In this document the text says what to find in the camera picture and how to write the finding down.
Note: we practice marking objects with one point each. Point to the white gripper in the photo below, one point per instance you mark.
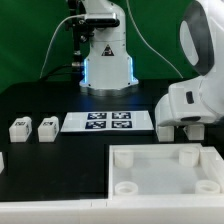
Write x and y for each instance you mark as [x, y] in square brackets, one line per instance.
[188, 103]

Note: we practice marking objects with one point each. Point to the white square table top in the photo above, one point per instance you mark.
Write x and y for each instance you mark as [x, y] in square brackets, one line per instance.
[164, 169]

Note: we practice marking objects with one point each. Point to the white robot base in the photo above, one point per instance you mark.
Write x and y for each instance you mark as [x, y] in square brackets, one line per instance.
[108, 68]

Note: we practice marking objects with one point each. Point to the white sheet with markers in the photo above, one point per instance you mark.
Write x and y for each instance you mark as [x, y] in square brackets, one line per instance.
[107, 121]

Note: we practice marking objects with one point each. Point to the white part at left edge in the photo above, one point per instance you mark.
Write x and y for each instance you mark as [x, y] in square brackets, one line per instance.
[1, 162]

